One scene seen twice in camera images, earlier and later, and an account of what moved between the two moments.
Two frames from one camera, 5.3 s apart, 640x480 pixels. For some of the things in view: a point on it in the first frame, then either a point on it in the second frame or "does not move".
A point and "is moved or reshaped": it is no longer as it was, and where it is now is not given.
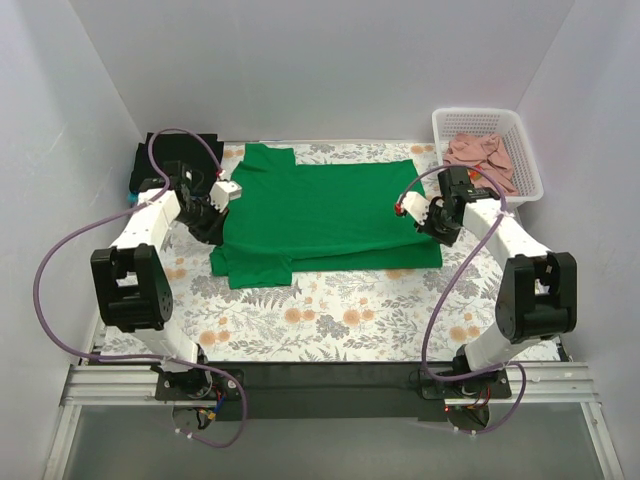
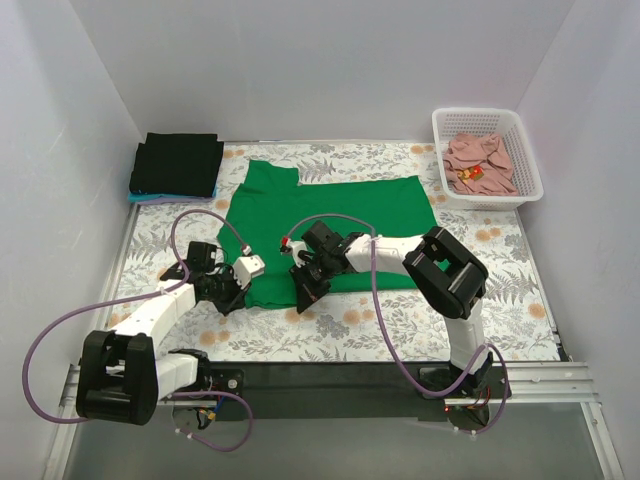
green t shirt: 317,216 is moved or reshaped
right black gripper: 436,230 to 310,282
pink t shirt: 487,152 does not move
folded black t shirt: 180,148 does not move
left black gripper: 208,229 to 230,295
